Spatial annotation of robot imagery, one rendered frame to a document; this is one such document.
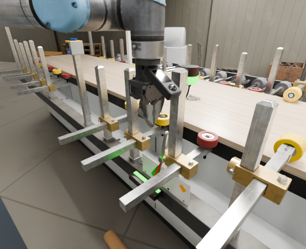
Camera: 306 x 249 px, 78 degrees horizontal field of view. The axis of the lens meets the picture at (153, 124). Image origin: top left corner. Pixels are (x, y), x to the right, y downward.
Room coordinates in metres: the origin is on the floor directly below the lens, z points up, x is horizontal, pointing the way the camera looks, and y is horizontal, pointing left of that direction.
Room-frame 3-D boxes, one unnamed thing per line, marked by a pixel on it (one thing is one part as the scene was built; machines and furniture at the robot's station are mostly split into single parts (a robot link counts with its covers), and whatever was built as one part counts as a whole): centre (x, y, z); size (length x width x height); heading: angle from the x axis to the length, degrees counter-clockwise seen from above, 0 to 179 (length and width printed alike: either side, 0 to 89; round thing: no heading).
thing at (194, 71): (0.60, -0.11, 1.17); 0.06 x 0.06 x 0.02
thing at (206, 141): (0.64, -0.22, 0.85); 0.08 x 0.08 x 0.11
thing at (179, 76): (0.57, -0.08, 0.94); 0.03 x 0.03 x 0.48; 43
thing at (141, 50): (0.55, 0.02, 1.23); 0.10 x 0.09 x 0.05; 133
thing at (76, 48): (1.13, 0.44, 1.18); 0.07 x 0.07 x 0.08; 43
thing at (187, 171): (0.55, -0.10, 0.84); 0.13 x 0.06 x 0.05; 43
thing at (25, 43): (2.04, 1.27, 0.92); 0.03 x 0.03 x 0.48; 43
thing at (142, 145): (0.73, 0.07, 0.83); 0.13 x 0.06 x 0.05; 43
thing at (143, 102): (0.52, 0.02, 1.09); 0.05 x 0.02 x 0.09; 133
